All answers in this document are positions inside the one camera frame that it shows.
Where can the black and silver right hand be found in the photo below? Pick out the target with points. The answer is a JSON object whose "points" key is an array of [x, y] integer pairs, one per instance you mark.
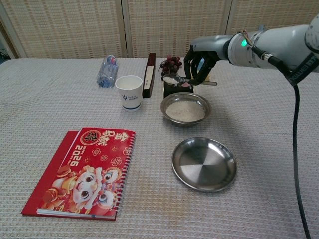
{"points": [[211, 46]]}

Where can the small metal spoon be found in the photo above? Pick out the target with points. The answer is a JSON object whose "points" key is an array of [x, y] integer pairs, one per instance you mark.
{"points": [[172, 79]]}

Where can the white granular powder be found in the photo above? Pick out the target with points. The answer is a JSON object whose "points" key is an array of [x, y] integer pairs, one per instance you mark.
{"points": [[185, 111]]}

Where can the steel bowl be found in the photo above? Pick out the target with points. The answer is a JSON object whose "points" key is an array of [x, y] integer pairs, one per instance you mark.
{"points": [[164, 109]]}

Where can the white paper cup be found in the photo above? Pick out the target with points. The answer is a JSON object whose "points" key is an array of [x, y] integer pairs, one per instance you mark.
{"points": [[129, 98]]}

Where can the yellow sponge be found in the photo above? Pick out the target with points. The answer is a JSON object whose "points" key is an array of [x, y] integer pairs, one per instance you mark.
{"points": [[207, 77]]}

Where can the bunch of red grapes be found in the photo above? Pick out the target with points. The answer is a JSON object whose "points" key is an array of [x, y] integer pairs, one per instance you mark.
{"points": [[170, 64]]}

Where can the black small box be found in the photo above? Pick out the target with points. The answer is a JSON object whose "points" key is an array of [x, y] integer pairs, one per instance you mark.
{"points": [[177, 89]]}

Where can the long dark red box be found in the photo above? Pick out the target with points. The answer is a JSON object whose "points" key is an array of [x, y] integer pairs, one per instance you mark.
{"points": [[149, 74]]}

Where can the beige woven folding screen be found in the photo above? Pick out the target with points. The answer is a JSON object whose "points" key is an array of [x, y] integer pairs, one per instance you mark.
{"points": [[124, 27]]}

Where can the clear plastic water bottle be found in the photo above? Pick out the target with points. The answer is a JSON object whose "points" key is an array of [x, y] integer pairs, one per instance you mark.
{"points": [[107, 72]]}

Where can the flat steel plate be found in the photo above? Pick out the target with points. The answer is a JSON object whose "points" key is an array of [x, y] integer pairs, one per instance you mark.
{"points": [[204, 165]]}

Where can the white woven tablecloth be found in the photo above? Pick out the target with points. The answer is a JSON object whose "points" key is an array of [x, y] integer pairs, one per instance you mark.
{"points": [[49, 112]]}

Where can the red spiral calendar notebook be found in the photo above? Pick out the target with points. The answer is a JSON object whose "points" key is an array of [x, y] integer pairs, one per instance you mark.
{"points": [[82, 174]]}

